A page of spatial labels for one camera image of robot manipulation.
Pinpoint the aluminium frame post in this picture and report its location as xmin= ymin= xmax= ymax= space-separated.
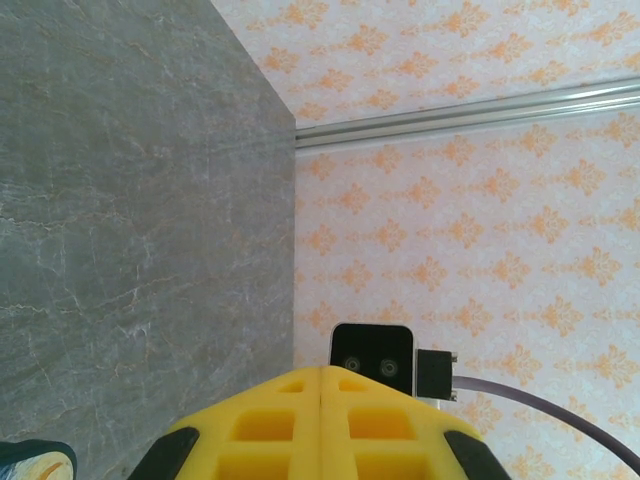
xmin=294 ymin=77 xmax=640 ymax=150

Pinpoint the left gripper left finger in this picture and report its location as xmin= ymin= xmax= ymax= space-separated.
xmin=127 ymin=366 xmax=321 ymax=480

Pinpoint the starry night painted box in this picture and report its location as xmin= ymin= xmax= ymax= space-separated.
xmin=0 ymin=438 xmax=79 ymax=480

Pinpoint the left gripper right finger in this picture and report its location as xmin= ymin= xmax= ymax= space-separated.
xmin=319 ymin=366 xmax=512 ymax=480

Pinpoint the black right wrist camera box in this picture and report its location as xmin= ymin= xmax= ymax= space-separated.
xmin=329 ymin=322 xmax=415 ymax=399

